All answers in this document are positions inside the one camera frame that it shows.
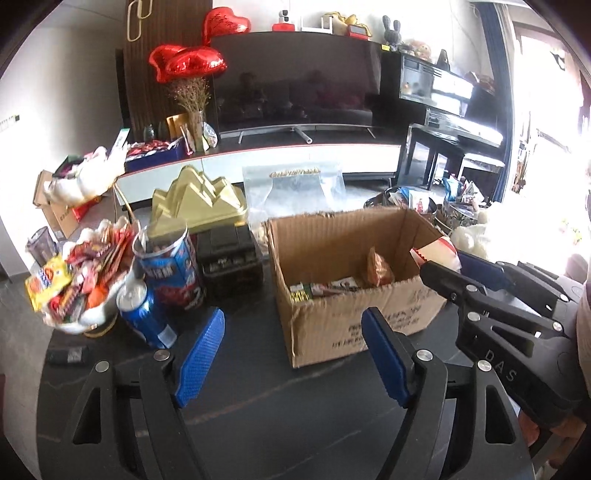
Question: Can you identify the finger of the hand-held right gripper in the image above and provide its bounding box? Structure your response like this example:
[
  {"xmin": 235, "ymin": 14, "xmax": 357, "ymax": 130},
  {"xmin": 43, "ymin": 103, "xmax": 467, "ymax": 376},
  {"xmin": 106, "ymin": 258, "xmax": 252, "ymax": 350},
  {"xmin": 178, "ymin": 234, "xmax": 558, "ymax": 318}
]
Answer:
[
  {"xmin": 456, "ymin": 251, "xmax": 585, "ymax": 319},
  {"xmin": 419, "ymin": 261, "xmax": 566, "ymax": 342}
]

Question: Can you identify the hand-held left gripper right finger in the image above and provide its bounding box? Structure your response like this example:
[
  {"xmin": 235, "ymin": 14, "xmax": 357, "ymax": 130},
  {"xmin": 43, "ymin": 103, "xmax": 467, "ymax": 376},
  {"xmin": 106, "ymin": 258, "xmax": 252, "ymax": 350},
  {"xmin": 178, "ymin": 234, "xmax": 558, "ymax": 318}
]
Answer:
[{"xmin": 361, "ymin": 306, "xmax": 536, "ymax": 480}]

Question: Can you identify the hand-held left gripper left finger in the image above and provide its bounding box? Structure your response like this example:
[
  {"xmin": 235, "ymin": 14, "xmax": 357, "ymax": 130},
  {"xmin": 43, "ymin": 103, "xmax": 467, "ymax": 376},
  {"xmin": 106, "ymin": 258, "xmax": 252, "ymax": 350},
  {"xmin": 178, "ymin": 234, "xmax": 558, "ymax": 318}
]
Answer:
[{"xmin": 60, "ymin": 307, "xmax": 227, "ymax": 480}]

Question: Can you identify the red white snack packet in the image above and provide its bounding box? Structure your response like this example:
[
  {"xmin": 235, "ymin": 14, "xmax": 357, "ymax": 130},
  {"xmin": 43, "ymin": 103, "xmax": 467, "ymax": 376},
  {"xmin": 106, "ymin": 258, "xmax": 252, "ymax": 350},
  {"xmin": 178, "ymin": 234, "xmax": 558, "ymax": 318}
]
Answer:
[{"xmin": 410, "ymin": 235, "xmax": 462, "ymax": 273}]

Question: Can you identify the brown cardboard box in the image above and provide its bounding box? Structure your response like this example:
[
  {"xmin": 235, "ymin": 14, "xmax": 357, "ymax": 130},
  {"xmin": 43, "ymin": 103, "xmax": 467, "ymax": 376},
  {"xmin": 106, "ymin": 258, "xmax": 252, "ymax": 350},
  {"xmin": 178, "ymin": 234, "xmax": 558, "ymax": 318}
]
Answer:
[{"xmin": 262, "ymin": 206, "xmax": 458, "ymax": 369}]

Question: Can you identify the person's right hand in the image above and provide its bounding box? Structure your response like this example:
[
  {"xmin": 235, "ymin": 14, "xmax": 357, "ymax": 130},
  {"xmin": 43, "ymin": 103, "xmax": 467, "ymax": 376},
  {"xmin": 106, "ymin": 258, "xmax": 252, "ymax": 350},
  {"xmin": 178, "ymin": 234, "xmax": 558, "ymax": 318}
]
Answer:
[{"xmin": 517, "ymin": 406, "xmax": 590, "ymax": 445}]

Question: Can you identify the light patterned bowl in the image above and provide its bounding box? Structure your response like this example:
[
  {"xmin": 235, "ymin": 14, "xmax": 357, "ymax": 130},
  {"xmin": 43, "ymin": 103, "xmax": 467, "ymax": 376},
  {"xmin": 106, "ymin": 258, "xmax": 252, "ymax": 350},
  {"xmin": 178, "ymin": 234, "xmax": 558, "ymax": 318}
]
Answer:
[{"xmin": 434, "ymin": 200, "xmax": 485, "ymax": 232}]

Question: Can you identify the orange brown snack packet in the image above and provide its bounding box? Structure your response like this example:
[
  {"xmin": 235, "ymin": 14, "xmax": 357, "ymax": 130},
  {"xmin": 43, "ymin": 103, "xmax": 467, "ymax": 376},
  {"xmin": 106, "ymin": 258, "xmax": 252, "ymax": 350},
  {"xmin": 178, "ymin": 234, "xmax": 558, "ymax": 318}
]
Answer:
[{"xmin": 362, "ymin": 247, "xmax": 395, "ymax": 287}]

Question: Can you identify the blue soda can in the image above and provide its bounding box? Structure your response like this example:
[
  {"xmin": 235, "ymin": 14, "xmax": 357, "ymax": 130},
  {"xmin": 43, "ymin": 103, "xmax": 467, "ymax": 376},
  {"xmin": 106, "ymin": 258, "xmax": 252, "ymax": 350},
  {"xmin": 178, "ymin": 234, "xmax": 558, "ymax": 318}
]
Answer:
[{"xmin": 115, "ymin": 279, "xmax": 178, "ymax": 349}]

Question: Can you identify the bunch of upright snack packets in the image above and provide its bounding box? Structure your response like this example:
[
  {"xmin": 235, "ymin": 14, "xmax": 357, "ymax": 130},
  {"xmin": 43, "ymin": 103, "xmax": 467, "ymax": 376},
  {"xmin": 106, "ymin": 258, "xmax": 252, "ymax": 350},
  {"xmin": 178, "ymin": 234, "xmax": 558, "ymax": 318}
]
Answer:
[{"xmin": 457, "ymin": 180, "xmax": 485, "ymax": 208}]

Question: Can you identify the flat printed packet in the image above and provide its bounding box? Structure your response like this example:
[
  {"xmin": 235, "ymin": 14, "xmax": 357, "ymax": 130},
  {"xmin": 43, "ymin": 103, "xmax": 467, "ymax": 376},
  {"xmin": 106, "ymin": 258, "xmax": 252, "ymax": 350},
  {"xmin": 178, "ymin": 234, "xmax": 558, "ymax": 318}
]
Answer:
[{"xmin": 314, "ymin": 277, "xmax": 365, "ymax": 296}]

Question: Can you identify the blue nut canister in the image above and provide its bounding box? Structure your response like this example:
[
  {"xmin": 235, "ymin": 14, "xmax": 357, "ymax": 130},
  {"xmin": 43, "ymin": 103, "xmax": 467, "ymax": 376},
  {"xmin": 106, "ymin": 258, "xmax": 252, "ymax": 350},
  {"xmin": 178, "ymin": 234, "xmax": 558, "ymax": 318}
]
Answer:
[{"xmin": 132, "ymin": 219, "xmax": 206, "ymax": 315}]

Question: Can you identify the black piano bench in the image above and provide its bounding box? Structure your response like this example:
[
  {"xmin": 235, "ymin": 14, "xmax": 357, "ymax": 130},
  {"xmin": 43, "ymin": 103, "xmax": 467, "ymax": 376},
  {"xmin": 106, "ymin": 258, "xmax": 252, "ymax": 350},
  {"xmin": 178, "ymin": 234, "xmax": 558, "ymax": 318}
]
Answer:
[{"xmin": 462, "ymin": 154, "xmax": 506, "ymax": 195}]

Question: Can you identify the black plastic box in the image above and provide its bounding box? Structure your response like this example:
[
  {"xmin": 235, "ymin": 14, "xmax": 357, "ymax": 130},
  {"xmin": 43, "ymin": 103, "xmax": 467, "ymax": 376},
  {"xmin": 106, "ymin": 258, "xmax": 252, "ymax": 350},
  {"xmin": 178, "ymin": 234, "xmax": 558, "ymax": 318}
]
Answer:
[{"xmin": 196, "ymin": 223, "xmax": 265, "ymax": 296}]

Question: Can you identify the large white shell bowl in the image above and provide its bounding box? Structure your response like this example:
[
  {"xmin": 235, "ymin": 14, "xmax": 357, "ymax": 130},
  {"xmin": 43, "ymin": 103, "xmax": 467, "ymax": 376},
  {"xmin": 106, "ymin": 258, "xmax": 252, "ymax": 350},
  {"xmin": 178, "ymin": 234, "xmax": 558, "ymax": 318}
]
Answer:
[{"xmin": 44, "ymin": 217, "xmax": 139, "ymax": 335}]

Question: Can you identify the small black device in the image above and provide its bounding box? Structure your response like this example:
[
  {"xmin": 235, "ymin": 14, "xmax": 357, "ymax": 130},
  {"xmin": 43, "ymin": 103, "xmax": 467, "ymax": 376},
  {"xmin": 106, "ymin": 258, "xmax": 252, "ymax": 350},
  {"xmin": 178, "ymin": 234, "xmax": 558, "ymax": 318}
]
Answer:
[{"xmin": 46, "ymin": 346, "xmax": 89, "ymax": 367}]

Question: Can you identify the pile of red snack packets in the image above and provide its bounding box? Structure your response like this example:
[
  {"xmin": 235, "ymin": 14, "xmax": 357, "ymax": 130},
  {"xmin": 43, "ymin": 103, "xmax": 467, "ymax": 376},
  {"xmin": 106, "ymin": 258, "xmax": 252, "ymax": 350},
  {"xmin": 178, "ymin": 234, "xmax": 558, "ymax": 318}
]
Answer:
[{"xmin": 46, "ymin": 220, "xmax": 137, "ymax": 324}]

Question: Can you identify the gold mountain-shaped tin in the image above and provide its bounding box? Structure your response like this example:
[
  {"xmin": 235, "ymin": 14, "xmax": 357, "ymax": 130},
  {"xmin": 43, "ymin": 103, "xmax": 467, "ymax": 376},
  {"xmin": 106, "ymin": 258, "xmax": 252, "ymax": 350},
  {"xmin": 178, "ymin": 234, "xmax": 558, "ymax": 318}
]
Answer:
[{"xmin": 152, "ymin": 165, "xmax": 250, "ymax": 234}]

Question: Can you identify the clear zip bag of pistachios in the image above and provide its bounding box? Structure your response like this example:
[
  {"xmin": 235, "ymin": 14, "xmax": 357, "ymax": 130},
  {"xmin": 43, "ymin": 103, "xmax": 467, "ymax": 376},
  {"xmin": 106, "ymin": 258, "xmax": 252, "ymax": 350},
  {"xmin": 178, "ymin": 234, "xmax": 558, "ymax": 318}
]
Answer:
[{"xmin": 242, "ymin": 161, "xmax": 346, "ymax": 217}]

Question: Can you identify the yellow snack packet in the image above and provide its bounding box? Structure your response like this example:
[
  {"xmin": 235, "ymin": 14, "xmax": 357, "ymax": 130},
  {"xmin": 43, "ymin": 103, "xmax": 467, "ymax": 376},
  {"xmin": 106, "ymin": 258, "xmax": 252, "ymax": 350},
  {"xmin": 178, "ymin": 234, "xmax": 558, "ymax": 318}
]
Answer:
[{"xmin": 24, "ymin": 256, "xmax": 75, "ymax": 312}]

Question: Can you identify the grey plastic container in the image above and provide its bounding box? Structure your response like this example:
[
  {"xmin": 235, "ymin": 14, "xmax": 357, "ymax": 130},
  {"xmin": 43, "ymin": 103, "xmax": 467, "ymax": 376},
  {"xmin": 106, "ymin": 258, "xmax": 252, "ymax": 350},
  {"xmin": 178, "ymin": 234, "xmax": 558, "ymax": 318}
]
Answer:
[{"xmin": 25, "ymin": 226, "xmax": 61, "ymax": 268}]

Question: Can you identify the black upright piano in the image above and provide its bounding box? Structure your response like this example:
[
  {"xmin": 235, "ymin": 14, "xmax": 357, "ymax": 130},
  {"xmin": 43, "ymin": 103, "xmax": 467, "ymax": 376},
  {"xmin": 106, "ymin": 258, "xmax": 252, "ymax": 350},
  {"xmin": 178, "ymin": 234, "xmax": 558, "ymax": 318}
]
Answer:
[{"xmin": 381, "ymin": 50, "xmax": 506, "ymax": 190}]

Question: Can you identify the blue snack tray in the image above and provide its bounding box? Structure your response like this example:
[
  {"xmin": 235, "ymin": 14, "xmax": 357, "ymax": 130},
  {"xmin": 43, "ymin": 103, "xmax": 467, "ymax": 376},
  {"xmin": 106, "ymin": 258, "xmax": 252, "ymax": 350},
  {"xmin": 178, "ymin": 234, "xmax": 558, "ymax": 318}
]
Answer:
[{"xmin": 124, "ymin": 138, "xmax": 185, "ymax": 174}]

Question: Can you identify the dark blue curtain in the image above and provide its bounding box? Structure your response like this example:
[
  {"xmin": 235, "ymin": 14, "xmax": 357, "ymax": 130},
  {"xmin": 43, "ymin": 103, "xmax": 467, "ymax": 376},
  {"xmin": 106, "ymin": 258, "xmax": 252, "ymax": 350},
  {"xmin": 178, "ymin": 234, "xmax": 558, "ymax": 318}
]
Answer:
[{"xmin": 480, "ymin": 0, "xmax": 527, "ymax": 204}]

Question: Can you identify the small white shell bowl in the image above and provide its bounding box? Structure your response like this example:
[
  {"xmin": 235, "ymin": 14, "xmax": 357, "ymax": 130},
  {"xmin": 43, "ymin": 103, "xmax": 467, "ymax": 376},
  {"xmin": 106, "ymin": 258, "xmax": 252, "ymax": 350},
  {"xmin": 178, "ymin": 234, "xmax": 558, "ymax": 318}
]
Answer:
[{"xmin": 46, "ymin": 148, "xmax": 127, "ymax": 206}]

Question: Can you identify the white television cabinet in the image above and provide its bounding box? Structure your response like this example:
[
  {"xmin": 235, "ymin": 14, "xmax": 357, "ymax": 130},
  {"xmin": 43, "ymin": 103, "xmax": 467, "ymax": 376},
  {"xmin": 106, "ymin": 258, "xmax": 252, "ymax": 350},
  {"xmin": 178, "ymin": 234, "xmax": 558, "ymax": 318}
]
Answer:
[{"xmin": 115, "ymin": 138, "xmax": 402, "ymax": 206}]

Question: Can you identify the pile of red candies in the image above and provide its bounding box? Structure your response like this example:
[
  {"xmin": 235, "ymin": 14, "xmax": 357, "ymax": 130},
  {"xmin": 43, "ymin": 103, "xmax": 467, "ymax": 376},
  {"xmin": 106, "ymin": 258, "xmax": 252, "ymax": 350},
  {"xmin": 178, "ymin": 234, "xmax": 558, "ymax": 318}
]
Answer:
[{"xmin": 127, "ymin": 140, "xmax": 178, "ymax": 158}]

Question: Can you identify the vase of dried flowers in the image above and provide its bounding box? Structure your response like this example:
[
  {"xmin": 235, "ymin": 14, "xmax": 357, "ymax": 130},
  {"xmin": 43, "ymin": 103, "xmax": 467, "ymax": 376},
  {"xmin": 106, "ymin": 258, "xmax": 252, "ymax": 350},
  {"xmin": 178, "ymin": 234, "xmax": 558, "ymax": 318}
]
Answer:
[{"xmin": 167, "ymin": 78, "xmax": 211, "ymax": 153}]

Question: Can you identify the heap of mixed wrappers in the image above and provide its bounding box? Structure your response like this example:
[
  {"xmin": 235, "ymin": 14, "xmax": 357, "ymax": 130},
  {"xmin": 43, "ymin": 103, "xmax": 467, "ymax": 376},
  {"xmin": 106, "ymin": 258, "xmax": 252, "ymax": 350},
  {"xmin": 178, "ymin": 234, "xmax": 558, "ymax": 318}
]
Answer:
[{"xmin": 53, "ymin": 147, "xmax": 109, "ymax": 178}]

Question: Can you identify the gold gift bag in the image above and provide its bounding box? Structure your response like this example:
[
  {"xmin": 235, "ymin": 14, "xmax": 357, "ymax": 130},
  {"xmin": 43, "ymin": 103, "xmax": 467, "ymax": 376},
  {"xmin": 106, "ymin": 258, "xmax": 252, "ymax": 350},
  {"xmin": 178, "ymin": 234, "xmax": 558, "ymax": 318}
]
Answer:
[{"xmin": 166, "ymin": 113, "xmax": 190, "ymax": 139}]

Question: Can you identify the black flat television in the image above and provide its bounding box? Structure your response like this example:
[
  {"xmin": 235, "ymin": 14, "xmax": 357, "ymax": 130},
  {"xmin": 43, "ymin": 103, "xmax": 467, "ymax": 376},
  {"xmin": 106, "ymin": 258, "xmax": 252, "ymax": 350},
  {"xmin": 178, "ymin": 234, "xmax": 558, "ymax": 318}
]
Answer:
[{"xmin": 210, "ymin": 31, "xmax": 384, "ymax": 144}]

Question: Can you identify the grey bunny figure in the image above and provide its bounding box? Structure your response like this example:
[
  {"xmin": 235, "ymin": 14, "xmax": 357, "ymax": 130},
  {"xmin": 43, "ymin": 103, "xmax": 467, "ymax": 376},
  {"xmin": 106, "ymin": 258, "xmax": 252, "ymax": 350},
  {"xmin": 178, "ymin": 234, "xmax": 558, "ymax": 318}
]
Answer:
[{"xmin": 382, "ymin": 15, "xmax": 402, "ymax": 47}]

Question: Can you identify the gold swan ornament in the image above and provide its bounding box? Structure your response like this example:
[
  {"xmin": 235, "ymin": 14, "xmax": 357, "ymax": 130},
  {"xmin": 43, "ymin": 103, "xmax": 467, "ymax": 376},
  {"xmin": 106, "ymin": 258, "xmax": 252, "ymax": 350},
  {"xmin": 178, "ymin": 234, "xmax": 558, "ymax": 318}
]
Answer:
[{"xmin": 322, "ymin": 11, "xmax": 372, "ymax": 40}]

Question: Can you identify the small white rack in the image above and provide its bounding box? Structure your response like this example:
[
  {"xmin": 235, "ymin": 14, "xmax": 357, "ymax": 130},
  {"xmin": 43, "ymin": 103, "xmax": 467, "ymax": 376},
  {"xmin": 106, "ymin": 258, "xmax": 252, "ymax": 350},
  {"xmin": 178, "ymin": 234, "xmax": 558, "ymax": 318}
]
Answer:
[{"xmin": 300, "ymin": 14, "xmax": 333, "ymax": 34}]

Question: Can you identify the black wire basket with items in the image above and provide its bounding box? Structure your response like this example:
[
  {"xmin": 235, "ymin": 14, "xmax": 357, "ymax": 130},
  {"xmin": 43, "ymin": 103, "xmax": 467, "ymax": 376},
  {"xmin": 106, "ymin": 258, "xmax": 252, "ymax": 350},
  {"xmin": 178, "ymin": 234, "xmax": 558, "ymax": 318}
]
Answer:
[{"xmin": 365, "ymin": 187, "xmax": 437, "ymax": 222}]

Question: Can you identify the gold clip wall ornament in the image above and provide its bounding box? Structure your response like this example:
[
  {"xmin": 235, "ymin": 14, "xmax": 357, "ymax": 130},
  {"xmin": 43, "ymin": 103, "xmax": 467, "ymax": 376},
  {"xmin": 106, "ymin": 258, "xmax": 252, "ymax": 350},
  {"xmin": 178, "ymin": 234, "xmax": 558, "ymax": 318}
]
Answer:
[{"xmin": 127, "ymin": 0, "xmax": 154, "ymax": 43}]

